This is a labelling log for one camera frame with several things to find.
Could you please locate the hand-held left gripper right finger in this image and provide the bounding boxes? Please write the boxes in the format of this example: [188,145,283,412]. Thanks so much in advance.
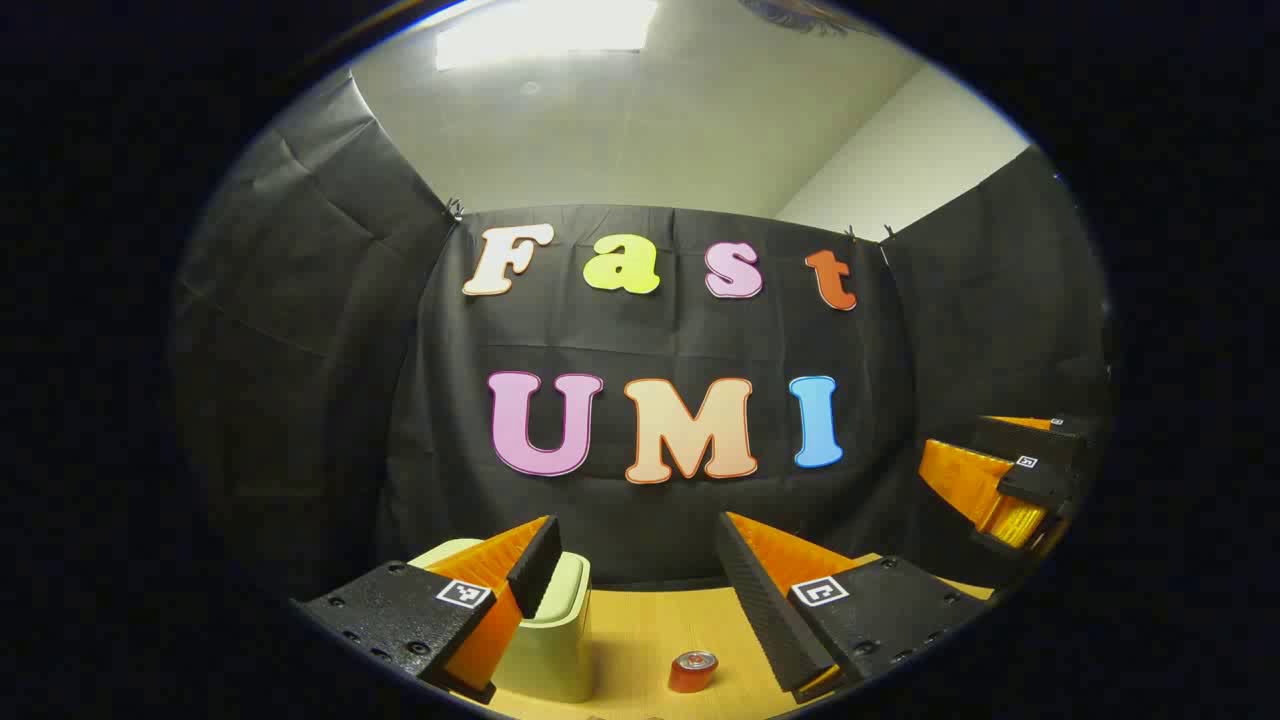
[714,512,993,703]

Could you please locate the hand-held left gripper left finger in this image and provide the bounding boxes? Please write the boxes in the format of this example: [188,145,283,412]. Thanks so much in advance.
[292,515,563,705]

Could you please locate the black backdrop cloth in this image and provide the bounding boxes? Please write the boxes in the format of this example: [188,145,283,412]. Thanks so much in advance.
[172,70,1113,601]

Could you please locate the red pop can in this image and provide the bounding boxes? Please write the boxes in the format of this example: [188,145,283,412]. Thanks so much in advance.
[668,650,719,694]

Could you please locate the green desktop garbage bin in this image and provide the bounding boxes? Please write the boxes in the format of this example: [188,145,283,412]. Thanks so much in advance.
[408,538,593,704]

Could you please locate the wooden desktop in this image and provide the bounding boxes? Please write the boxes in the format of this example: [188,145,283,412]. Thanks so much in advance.
[450,553,996,720]

